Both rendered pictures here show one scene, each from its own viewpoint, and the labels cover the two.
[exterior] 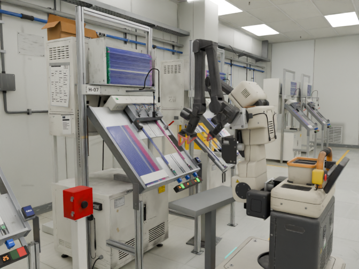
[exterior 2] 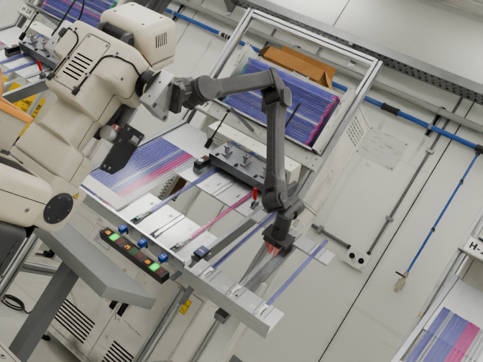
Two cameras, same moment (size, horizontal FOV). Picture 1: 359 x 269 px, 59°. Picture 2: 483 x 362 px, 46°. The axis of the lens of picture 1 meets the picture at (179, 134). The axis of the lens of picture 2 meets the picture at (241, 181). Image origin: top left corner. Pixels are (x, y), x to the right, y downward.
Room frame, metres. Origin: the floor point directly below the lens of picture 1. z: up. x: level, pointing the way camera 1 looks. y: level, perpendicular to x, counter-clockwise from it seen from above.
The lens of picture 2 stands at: (2.28, -2.23, 1.02)
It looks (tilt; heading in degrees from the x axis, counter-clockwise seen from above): 2 degrees up; 83
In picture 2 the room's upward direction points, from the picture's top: 31 degrees clockwise
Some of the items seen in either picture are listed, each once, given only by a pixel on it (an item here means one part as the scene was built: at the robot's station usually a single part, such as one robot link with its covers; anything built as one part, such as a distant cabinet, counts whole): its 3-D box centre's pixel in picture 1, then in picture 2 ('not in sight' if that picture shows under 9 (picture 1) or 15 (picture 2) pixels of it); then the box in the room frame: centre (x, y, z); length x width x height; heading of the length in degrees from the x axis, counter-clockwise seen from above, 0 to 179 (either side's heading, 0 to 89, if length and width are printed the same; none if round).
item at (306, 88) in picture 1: (300, 113); not in sight; (7.95, -3.02, 0.95); 1.36 x 0.82 x 1.90; 56
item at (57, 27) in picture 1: (88, 32); (310, 70); (2.64, 0.73, 1.82); 0.68 x 0.30 x 0.20; 146
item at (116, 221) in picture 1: (112, 215); (150, 317); (2.58, 0.56, 0.31); 0.70 x 0.65 x 0.62; 146
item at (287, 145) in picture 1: (283, 116); not in sight; (6.75, -2.20, 0.95); 1.36 x 0.82 x 1.90; 56
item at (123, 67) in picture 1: (126, 68); (281, 103); (2.56, 0.42, 1.52); 0.51 x 0.13 x 0.27; 146
